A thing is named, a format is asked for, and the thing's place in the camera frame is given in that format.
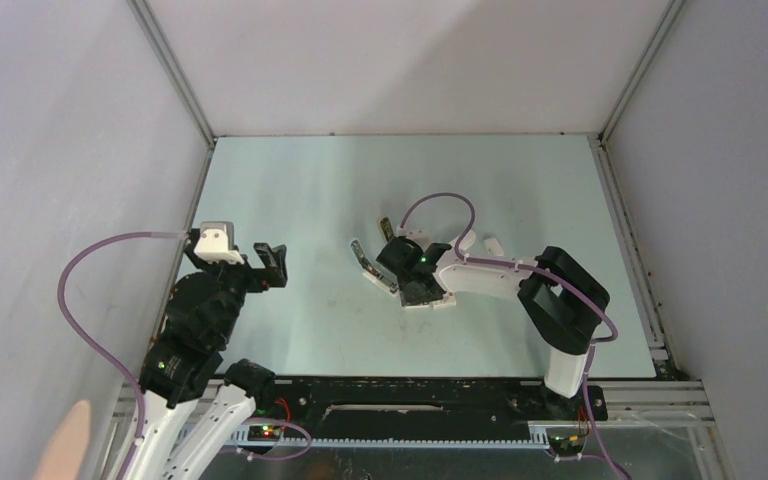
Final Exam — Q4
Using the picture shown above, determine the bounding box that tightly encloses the white staple box sleeve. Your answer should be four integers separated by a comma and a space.
431, 292, 457, 310

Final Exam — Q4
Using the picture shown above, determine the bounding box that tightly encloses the aluminium corner frame post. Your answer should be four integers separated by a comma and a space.
599, 0, 689, 144
127, 0, 216, 149

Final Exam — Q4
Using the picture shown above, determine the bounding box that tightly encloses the aluminium corner frame post right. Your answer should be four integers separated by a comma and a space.
599, 0, 689, 144

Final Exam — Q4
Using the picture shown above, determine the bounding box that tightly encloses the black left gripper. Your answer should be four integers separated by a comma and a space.
188, 240, 288, 343

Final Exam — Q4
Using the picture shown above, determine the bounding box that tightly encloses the pink stapler large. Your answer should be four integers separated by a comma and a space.
450, 229, 477, 254

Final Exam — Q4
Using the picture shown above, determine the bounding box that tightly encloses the aluminium corner frame post left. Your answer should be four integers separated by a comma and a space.
127, 0, 216, 149

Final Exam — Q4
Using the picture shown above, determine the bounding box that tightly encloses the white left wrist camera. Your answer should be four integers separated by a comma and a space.
193, 221, 246, 265

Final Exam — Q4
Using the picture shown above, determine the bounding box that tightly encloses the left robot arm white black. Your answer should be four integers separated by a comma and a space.
109, 241, 287, 479

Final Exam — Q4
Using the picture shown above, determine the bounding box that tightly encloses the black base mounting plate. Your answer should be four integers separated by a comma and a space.
256, 376, 608, 440

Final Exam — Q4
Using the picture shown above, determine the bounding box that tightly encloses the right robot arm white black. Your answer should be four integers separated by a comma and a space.
376, 236, 610, 418

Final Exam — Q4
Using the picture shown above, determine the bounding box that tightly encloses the pink stapler small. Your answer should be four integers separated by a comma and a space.
483, 237, 505, 257

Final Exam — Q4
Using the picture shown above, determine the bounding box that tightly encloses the beige white stapler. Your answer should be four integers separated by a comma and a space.
378, 216, 396, 243

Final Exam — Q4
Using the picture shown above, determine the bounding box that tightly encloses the slotted cable duct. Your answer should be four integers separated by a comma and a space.
224, 427, 550, 450

